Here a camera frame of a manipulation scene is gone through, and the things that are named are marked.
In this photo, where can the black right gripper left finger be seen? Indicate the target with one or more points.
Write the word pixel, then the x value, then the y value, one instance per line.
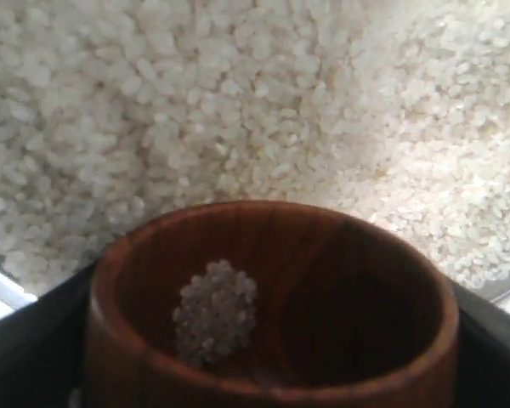
pixel 41 346

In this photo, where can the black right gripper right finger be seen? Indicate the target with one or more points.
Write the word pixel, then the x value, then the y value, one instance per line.
pixel 483 370

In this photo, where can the brown wooden cup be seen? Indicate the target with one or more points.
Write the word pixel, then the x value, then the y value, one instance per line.
pixel 348 314

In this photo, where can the rice in wooden cup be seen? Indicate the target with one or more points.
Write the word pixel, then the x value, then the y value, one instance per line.
pixel 216 314

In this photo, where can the rice in steel tray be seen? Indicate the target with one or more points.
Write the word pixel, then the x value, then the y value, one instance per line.
pixel 112 112

